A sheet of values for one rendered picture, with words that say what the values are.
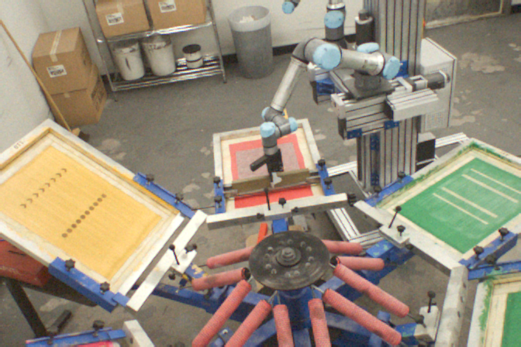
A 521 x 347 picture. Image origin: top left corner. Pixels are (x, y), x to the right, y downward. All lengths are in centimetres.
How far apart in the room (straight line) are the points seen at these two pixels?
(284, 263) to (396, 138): 178
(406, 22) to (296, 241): 160
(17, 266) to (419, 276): 236
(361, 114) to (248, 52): 298
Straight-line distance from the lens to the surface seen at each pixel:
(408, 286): 370
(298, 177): 287
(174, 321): 369
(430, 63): 342
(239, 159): 319
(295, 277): 198
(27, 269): 270
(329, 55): 265
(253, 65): 603
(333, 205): 271
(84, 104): 587
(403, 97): 318
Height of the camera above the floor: 277
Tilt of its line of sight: 37 degrees down
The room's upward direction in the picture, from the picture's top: 9 degrees counter-clockwise
